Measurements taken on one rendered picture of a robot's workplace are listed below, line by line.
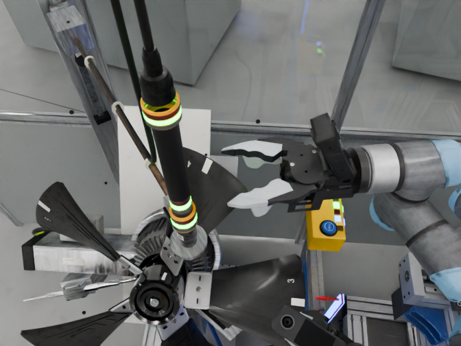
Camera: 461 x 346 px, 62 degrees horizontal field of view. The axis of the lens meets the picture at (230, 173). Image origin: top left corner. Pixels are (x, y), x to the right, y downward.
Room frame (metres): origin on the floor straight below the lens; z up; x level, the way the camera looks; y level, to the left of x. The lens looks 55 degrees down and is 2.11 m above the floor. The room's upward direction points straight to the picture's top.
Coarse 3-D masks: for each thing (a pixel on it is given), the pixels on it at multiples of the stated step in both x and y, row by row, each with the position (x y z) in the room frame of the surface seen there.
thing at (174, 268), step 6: (168, 240) 0.41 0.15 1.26; (168, 246) 0.39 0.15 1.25; (162, 252) 0.39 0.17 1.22; (168, 252) 0.38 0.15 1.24; (162, 258) 0.37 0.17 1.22; (168, 258) 0.37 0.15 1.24; (174, 258) 0.36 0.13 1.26; (168, 264) 0.35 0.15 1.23; (174, 264) 0.35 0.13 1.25; (180, 264) 0.34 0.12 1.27; (174, 270) 0.33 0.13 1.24
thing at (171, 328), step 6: (180, 306) 0.29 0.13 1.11; (180, 312) 0.28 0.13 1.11; (186, 312) 0.28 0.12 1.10; (180, 318) 0.26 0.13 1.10; (186, 318) 0.27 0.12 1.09; (168, 324) 0.24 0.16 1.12; (174, 324) 0.25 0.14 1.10; (180, 324) 0.25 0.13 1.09; (162, 330) 0.23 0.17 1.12; (168, 330) 0.23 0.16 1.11; (174, 330) 0.23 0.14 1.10; (162, 336) 0.22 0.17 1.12; (168, 336) 0.22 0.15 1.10
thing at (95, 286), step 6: (96, 282) 0.36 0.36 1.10; (102, 282) 0.36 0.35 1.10; (108, 282) 0.35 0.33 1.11; (114, 282) 0.35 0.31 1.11; (120, 282) 0.35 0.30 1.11; (126, 282) 0.35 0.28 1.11; (84, 288) 0.34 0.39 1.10; (90, 288) 0.34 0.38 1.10; (96, 288) 0.34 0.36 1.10; (48, 294) 0.33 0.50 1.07; (54, 294) 0.33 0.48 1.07; (60, 294) 0.33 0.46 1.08; (24, 300) 0.32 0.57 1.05
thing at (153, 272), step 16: (160, 256) 0.39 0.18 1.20; (144, 272) 0.34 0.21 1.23; (160, 272) 0.33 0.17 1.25; (144, 288) 0.29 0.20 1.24; (160, 288) 0.29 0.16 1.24; (176, 288) 0.29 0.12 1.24; (144, 304) 0.26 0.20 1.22; (160, 304) 0.27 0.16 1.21; (176, 304) 0.26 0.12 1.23; (144, 320) 0.24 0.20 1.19; (160, 320) 0.24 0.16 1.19
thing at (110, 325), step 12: (108, 312) 0.26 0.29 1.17; (120, 312) 0.27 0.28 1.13; (60, 324) 0.23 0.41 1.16; (72, 324) 0.24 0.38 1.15; (84, 324) 0.24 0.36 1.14; (96, 324) 0.24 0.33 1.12; (108, 324) 0.25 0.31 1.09; (120, 324) 0.26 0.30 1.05; (24, 336) 0.21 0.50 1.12; (36, 336) 0.21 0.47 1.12; (48, 336) 0.22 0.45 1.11; (60, 336) 0.22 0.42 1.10; (72, 336) 0.22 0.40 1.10; (84, 336) 0.22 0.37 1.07; (96, 336) 0.23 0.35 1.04
